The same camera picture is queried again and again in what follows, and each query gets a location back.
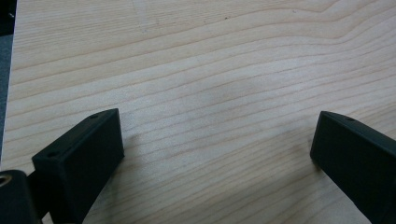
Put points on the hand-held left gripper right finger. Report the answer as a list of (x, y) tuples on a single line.
[(358, 161)]

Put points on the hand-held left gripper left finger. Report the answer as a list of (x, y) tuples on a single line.
[(77, 168)]

